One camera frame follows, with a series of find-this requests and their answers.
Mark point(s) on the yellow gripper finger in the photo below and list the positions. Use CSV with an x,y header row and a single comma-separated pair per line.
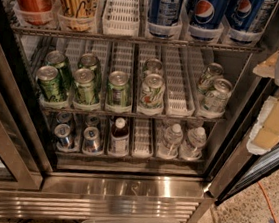
x,y
267,67
265,132

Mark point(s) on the green soda can lane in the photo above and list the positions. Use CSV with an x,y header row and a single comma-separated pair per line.
x,y
118,89

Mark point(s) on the silver green can rear right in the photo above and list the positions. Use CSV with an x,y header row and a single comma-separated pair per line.
x,y
211,72

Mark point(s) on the silver green can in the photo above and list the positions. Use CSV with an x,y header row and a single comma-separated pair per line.
x,y
211,72
217,96

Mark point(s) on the silver green can front right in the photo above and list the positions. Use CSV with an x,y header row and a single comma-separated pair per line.
x,y
217,96

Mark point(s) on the blue pepsi can right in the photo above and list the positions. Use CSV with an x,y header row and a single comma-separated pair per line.
x,y
247,19

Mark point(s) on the blue pepsi can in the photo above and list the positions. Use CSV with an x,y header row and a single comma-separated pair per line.
x,y
247,19
163,16
206,18

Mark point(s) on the blue pepsi can middle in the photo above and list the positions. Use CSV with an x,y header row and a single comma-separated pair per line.
x,y
206,18

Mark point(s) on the empty white lane tray middle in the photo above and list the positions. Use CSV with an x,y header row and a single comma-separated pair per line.
x,y
179,102

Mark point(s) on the empty white lane tray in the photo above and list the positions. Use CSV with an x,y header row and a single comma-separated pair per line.
x,y
179,102
121,18

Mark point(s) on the white diet can rear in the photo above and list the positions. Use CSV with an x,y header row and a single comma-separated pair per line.
x,y
152,66

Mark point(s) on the white diet can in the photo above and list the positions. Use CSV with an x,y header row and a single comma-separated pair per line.
x,y
152,66
152,91

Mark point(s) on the white diet can front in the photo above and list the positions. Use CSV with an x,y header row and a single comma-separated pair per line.
x,y
152,91

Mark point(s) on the blue pepsi can left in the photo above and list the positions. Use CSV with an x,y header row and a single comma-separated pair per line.
x,y
163,16

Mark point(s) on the silver blue can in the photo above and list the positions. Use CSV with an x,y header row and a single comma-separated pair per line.
x,y
92,141
65,118
64,135
92,120

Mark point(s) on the silver blue can rear left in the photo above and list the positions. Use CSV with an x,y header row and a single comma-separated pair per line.
x,y
65,118

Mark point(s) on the green can rear left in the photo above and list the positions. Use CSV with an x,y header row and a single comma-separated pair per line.
x,y
61,63

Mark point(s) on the silver blue can front left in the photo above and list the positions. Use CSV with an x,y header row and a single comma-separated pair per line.
x,y
64,135

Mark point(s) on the green can front left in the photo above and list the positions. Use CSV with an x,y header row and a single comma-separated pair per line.
x,y
50,82

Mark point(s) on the clear water bottle right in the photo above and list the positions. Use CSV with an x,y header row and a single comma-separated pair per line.
x,y
192,146

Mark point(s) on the clear water bottle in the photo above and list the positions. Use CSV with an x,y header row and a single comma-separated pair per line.
x,y
192,146
172,138

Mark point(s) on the clear water bottle left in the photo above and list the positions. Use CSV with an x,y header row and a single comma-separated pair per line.
x,y
172,138

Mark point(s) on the empty white lane tray top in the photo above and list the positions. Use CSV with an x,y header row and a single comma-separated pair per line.
x,y
121,18

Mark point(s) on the brown drink bottle white cap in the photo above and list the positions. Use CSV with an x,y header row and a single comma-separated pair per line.
x,y
119,138

